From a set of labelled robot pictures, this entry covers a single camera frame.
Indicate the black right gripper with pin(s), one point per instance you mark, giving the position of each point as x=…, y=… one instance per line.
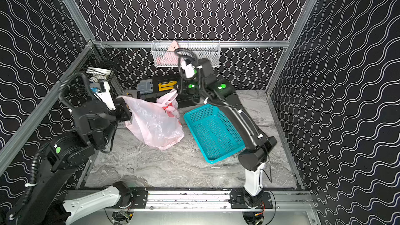
x=184, y=89

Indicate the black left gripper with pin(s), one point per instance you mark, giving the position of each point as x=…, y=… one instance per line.
x=124, y=114

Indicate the pink plastic bag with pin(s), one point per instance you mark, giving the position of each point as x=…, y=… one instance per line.
x=155, y=124

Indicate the teal plastic basket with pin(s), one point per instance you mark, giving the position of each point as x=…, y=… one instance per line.
x=214, y=133

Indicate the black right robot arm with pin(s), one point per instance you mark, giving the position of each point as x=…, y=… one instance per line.
x=198, y=79

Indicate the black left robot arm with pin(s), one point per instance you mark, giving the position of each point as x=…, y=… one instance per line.
x=57, y=160

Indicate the pink triangular card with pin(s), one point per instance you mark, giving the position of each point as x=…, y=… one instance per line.
x=169, y=57

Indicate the black toolbox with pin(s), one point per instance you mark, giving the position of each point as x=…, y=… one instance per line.
x=154, y=88

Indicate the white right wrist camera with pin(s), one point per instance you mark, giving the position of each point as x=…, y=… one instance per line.
x=187, y=68

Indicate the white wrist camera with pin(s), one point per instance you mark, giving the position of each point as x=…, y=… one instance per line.
x=187, y=68
x=102, y=91

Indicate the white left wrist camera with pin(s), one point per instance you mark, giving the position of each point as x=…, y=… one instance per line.
x=102, y=91

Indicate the black wire wall basket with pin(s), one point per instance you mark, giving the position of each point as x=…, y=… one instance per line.
x=99, y=64

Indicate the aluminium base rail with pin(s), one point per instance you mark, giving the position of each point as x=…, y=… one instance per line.
x=217, y=200

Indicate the aluminium frame post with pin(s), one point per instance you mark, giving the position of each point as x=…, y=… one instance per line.
x=79, y=19

